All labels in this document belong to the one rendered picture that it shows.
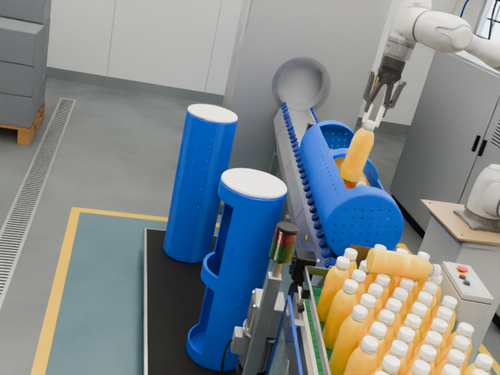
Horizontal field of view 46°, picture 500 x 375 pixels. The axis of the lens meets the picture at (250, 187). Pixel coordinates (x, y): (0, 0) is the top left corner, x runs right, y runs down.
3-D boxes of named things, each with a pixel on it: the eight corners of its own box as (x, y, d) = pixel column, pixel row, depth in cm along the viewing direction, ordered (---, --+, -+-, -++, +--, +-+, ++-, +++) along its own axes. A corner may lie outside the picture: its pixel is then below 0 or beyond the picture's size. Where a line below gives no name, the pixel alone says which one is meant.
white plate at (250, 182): (263, 167, 264) (263, 169, 265) (210, 169, 249) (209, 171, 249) (300, 194, 244) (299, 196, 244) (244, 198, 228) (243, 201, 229)
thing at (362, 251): (367, 275, 215) (376, 245, 211) (368, 279, 213) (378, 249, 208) (340, 271, 214) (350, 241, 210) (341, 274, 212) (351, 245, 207)
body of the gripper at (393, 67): (403, 59, 200) (393, 85, 203) (380, 52, 199) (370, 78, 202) (411, 62, 193) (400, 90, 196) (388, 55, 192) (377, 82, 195)
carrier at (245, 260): (225, 327, 299) (175, 338, 283) (263, 169, 265) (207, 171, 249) (256, 364, 278) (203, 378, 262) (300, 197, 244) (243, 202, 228)
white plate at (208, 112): (229, 124, 311) (228, 126, 311) (243, 113, 336) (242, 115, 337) (180, 111, 315) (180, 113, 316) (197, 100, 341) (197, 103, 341)
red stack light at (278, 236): (294, 238, 167) (297, 226, 166) (296, 249, 161) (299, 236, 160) (271, 234, 166) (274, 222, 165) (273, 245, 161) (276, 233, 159)
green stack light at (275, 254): (289, 253, 169) (294, 238, 167) (292, 265, 163) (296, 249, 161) (268, 249, 168) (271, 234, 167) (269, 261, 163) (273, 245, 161)
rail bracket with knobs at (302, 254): (312, 276, 212) (319, 251, 209) (315, 287, 206) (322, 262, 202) (286, 271, 211) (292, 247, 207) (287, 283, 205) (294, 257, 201)
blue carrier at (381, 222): (353, 175, 298) (360, 120, 287) (398, 265, 218) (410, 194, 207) (297, 173, 297) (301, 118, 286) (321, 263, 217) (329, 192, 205)
